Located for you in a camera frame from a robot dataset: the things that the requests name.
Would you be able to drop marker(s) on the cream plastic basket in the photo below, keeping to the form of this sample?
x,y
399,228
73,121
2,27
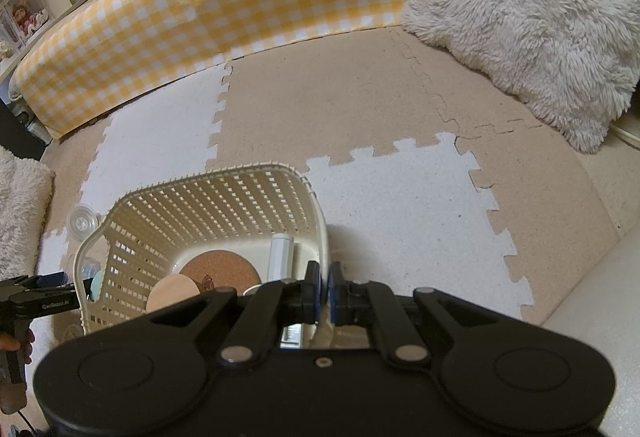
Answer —
x,y
200,197

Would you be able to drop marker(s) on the round cork coaster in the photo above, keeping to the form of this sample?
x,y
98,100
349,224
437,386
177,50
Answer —
x,y
220,267

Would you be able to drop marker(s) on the black furniture panel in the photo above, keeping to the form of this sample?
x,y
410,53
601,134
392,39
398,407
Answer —
x,y
20,127

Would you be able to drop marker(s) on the white cylindrical tube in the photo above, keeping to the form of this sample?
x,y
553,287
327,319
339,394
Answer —
x,y
280,257

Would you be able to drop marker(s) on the clear case with red doll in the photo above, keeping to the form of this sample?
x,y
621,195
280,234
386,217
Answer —
x,y
27,12

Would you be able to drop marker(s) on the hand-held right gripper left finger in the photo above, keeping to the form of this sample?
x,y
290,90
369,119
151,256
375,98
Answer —
x,y
316,293

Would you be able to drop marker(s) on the beige foam mat tile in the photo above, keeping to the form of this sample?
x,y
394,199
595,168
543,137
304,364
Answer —
x,y
325,107

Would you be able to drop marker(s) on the person's left hand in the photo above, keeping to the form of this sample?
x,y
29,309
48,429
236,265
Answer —
x,y
25,344

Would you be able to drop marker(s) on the pale wooden round disc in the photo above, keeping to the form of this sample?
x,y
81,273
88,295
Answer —
x,y
170,297

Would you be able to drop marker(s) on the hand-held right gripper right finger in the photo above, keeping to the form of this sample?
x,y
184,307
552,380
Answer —
x,y
332,294

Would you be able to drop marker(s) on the clear case with white doll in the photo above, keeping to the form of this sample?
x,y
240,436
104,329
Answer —
x,y
6,49

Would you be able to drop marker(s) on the yellow checkered cloth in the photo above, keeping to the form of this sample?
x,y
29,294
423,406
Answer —
x,y
200,17

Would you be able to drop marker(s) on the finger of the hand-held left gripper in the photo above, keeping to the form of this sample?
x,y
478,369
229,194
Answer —
x,y
60,284

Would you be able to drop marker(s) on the fluffy white pillow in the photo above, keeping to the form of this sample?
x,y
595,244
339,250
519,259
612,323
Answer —
x,y
525,17
20,207

